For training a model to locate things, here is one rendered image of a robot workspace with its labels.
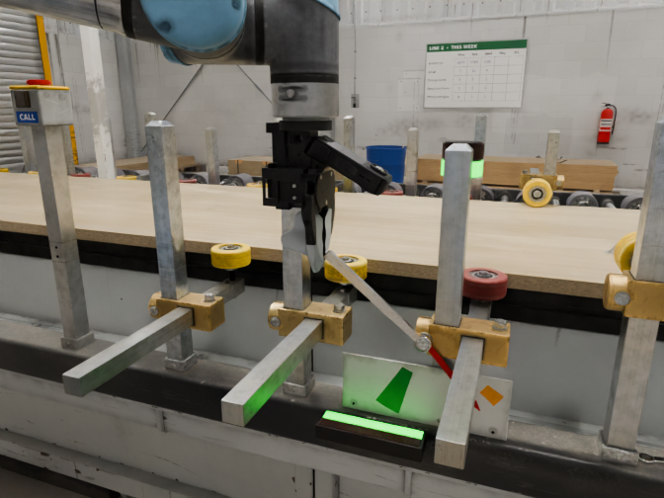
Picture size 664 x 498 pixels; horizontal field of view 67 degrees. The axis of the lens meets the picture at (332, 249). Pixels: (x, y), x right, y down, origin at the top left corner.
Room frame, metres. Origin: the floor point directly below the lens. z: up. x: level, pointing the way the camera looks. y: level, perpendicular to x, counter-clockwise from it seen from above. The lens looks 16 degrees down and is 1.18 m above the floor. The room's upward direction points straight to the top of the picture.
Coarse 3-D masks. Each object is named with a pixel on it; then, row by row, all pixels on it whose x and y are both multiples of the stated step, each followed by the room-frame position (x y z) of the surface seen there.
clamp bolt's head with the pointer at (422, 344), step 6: (420, 342) 0.67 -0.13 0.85; (426, 342) 0.67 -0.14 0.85; (432, 342) 0.68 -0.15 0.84; (420, 348) 0.67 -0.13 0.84; (426, 348) 0.67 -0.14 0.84; (432, 348) 0.68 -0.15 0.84; (432, 354) 0.68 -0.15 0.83; (438, 354) 0.68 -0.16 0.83; (438, 360) 0.68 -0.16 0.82; (444, 366) 0.67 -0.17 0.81; (450, 372) 0.67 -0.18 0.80; (474, 402) 0.66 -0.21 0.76
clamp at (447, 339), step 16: (432, 320) 0.70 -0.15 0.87; (464, 320) 0.70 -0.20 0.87; (480, 320) 0.70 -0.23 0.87; (432, 336) 0.68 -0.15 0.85; (448, 336) 0.68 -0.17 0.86; (464, 336) 0.67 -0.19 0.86; (480, 336) 0.66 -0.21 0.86; (496, 336) 0.65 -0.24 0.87; (448, 352) 0.67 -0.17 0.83; (496, 352) 0.65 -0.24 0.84
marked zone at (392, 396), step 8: (400, 376) 0.70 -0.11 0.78; (408, 376) 0.69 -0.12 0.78; (392, 384) 0.70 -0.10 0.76; (400, 384) 0.70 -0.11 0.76; (408, 384) 0.69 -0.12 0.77; (384, 392) 0.71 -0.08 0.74; (392, 392) 0.70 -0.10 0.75; (400, 392) 0.70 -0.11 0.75; (376, 400) 0.71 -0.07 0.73; (384, 400) 0.71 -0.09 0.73; (392, 400) 0.70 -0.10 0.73; (400, 400) 0.70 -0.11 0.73; (392, 408) 0.70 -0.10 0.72
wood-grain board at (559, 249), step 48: (0, 192) 1.73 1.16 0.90; (96, 192) 1.73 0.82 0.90; (144, 192) 1.73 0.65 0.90; (192, 192) 1.73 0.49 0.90; (240, 192) 1.73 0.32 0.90; (336, 192) 1.73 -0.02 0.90; (96, 240) 1.16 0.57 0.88; (144, 240) 1.11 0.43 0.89; (192, 240) 1.07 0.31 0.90; (240, 240) 1.07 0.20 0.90; (336, 240) 1.07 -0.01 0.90; (384, 240) 1.07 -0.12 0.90; (432, 240) 1.07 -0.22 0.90; (480, 240) 1.07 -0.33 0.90; (528, 240) 1.07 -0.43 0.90; (576, 240) 1.07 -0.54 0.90; (528, 288) 0.83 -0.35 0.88; (576, 288) 0.80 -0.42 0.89
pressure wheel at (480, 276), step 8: (464, 272) 0.82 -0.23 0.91; (472, 272) 0.83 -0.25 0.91; (480, 272) 0.81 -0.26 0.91; (488, 272) 0.83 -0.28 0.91; (496, 272) 0.82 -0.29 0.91; (464, 280) 0.80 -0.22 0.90; (472, 280) 0.79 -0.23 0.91; (480, 280) 0.78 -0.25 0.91; (488, 280) 0.78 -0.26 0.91; (496, 280) 0.78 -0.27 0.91; (504, 280) 0.79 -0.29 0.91; (464, 288) 0.80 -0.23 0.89; (472, 288) 0.78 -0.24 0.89; (480, 288) 0.78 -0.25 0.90; (488, 288) 0.77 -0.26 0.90; (496, 288) 0.78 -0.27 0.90; (504, 288) 0.79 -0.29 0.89; (472, 296) 0.78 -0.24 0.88; (480, 296) 0.78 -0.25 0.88; (488, 296) 0.77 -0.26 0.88; (496, 296) 0.78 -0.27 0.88; (504, 296) 0.79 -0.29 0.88
